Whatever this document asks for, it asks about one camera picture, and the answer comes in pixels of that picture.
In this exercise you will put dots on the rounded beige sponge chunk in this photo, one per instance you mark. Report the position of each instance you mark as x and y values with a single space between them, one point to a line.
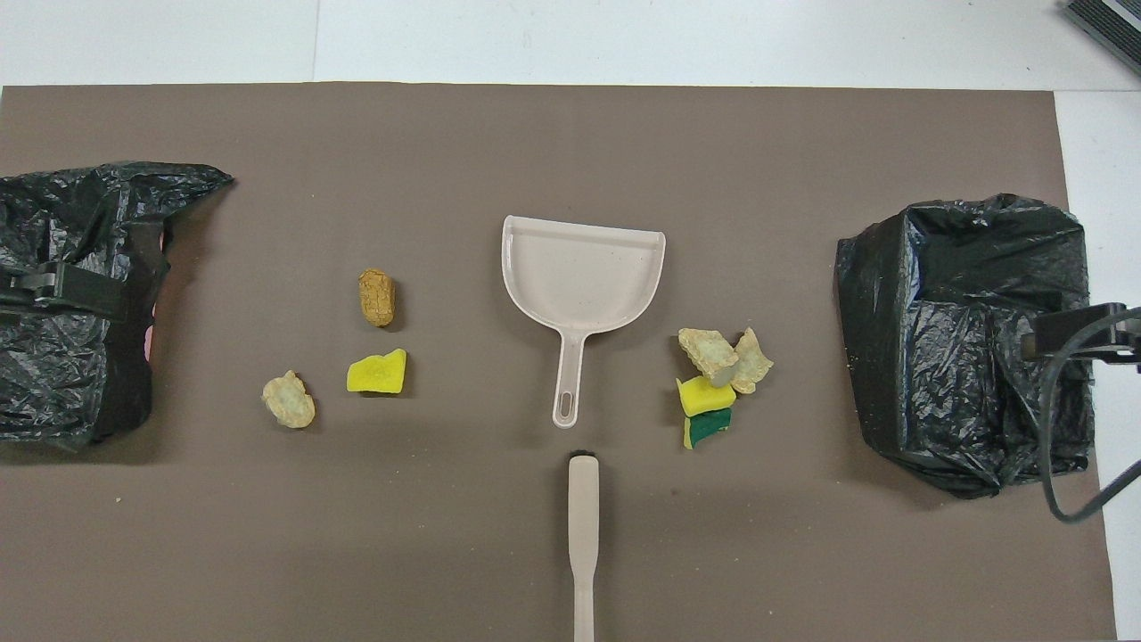
290 401

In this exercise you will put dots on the brown sponge chunk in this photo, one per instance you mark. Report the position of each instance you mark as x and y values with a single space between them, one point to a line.
377 299

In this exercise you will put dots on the yellow sponge piece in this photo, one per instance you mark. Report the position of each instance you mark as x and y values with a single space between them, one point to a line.
704 399
376 374

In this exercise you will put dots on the yellow and green sponge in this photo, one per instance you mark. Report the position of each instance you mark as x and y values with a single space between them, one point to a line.
710 429

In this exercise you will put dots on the beige plastic dustpan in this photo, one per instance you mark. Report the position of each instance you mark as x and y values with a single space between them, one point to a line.
579 276

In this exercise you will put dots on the beige hand brush black bristles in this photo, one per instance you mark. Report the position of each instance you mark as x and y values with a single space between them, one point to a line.
583 517

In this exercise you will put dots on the pink plastic bin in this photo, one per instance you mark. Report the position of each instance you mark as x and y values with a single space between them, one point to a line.
153 334

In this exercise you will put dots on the black plastic trash bag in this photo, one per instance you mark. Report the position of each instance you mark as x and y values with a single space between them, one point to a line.
71 214
945 267

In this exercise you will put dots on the black ribbed panel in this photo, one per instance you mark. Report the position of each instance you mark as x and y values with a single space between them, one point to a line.
1114 22

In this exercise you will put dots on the brown paper table mat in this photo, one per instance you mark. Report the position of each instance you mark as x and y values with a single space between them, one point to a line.
446 178

